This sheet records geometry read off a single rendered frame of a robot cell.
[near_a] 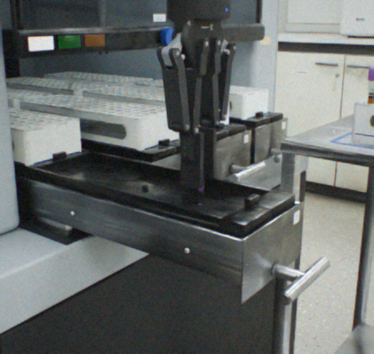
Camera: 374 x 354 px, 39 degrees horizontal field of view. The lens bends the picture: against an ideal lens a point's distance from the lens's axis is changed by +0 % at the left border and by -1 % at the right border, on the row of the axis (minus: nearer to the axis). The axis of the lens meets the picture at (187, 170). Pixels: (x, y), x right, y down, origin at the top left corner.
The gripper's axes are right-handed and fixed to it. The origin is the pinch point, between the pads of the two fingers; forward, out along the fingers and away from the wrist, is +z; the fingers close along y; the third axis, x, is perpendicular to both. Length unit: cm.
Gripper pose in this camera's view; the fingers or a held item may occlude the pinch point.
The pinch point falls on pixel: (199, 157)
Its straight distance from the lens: 65.4
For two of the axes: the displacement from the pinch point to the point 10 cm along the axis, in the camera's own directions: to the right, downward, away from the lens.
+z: 0.0, 9.6, 2.9
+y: -6.0, 2.3, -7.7
